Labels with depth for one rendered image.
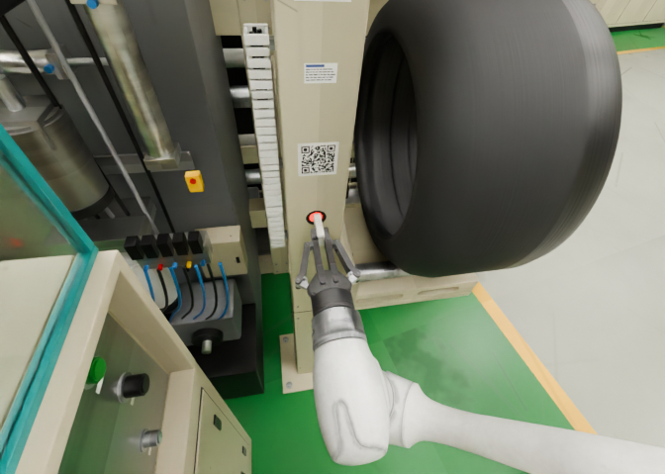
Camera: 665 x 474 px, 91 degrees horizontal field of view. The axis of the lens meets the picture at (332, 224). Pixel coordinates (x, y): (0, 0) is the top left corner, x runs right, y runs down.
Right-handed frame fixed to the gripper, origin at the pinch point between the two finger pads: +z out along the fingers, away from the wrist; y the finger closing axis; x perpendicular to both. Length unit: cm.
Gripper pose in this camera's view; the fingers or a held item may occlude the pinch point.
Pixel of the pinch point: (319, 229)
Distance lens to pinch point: 70.7
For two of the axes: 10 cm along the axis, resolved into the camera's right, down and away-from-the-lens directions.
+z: -1.7, -7.4, 6.5
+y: -9.8, 0.8, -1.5
